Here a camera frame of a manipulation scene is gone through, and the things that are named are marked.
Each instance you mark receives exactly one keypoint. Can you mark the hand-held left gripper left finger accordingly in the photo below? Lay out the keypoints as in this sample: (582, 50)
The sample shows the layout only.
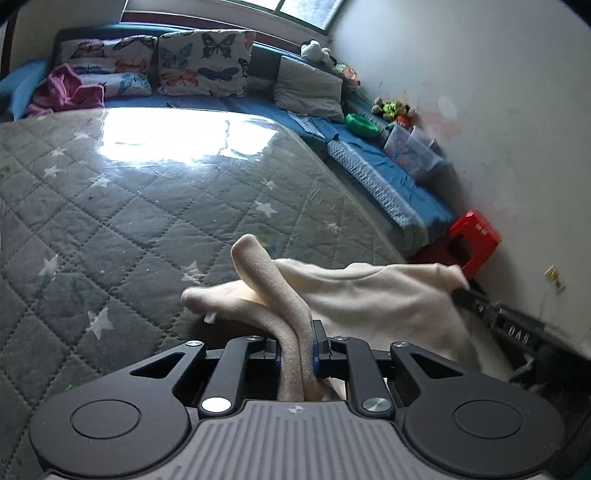
(272, 353)

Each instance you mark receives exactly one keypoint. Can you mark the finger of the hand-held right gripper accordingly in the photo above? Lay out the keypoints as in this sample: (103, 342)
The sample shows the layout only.
(489, 316)

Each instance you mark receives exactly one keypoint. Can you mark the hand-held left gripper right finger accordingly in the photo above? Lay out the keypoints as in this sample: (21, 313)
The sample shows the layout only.
(316, 355)

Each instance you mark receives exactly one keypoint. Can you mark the cream fleece pants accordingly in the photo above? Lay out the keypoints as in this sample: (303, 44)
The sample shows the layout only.
(378, 304)

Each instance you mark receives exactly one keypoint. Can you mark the red plastic stool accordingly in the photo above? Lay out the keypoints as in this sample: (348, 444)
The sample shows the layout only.
(471, 235)

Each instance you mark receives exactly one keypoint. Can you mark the clear plastic storage box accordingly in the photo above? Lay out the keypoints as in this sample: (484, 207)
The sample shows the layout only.
(411, 150)

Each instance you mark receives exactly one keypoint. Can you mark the grey quilted table cover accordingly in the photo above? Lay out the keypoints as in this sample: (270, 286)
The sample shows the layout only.
(138, 207)

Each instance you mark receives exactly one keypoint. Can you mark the green plastic bowl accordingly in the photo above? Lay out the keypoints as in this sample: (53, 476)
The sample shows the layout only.
(364, 124)

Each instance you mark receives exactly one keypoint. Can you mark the green plush toy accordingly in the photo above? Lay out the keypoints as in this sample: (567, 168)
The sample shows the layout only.
(392, 107)

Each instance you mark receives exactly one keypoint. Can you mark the blue sofa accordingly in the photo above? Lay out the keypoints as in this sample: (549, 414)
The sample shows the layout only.
(258, 104)

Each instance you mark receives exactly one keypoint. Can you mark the grey pillow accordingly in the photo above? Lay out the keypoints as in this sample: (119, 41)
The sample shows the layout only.
(307, 90)

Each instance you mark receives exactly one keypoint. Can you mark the colourful plush toy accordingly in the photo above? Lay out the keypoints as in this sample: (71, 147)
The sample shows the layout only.
(347, 74)

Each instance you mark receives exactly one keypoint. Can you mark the square butterfly print pillow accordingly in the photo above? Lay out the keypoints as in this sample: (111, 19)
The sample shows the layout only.
(203, 62)

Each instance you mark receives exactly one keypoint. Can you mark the panda plush toy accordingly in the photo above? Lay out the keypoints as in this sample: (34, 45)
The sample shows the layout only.
(316, 51)

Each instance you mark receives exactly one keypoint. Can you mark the small butterfly print pillow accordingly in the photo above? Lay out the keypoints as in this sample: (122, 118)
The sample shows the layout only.
(120, 84)

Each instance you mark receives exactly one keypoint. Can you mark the pink cloth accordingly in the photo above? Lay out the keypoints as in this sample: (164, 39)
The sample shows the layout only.
(64, 92)

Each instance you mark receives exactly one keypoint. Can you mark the long butterfly print pillow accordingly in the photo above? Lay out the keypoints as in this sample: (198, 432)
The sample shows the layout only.
(106, 50)

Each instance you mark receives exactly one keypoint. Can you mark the window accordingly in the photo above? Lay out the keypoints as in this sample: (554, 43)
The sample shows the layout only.
(304, 7)

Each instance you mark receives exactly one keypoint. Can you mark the blue bolster pillow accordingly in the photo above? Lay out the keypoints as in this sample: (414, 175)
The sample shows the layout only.
(23, 87)

